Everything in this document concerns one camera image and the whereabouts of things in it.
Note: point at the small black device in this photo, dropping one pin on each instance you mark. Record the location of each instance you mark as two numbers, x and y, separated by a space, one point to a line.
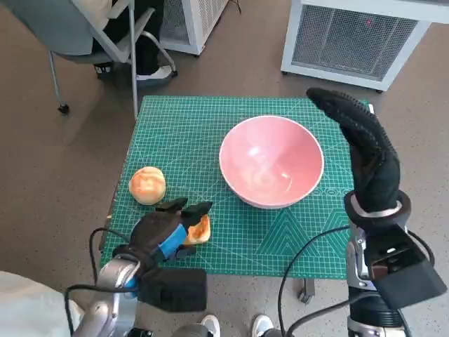
142 332

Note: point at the grey chair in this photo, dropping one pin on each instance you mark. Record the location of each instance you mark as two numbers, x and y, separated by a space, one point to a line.
35 21

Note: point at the white cloth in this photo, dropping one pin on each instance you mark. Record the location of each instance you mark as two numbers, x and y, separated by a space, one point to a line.
31 309

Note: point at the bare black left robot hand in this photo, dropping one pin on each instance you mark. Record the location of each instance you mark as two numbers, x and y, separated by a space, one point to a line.
154 231

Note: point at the small white mesh cabinet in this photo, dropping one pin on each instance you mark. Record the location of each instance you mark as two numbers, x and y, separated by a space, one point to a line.
196 21

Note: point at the person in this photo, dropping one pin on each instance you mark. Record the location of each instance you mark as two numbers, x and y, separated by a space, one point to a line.
149 45

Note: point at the large white mesh cabinet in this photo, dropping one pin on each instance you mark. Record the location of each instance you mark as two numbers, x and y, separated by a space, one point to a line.
350 38

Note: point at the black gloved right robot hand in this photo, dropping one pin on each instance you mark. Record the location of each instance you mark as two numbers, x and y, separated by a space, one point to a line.
375 168

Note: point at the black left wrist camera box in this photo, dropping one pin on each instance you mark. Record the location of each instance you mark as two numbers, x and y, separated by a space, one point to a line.
175 289

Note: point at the pink bowl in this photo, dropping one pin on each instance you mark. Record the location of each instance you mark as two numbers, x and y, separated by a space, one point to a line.
270 165

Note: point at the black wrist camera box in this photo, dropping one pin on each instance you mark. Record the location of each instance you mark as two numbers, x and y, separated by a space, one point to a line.
407 270
175 289

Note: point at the green cutting mat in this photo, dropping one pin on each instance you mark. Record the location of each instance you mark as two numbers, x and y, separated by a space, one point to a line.
196 140

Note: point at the white shoe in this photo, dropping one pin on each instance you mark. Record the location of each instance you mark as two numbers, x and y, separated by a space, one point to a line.
211 324
262 324

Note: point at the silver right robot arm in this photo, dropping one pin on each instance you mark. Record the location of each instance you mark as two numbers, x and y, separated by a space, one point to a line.
356 252

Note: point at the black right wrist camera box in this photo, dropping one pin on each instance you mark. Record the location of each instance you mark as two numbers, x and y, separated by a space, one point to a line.
407 270

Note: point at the metal table leg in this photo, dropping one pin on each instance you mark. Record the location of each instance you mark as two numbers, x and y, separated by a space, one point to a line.
307 291

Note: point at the round toy bread bun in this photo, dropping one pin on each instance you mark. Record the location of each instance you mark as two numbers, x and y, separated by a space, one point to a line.
147 184

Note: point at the orange rectangular toy bread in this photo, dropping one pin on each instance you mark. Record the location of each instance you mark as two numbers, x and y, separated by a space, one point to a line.
200 231

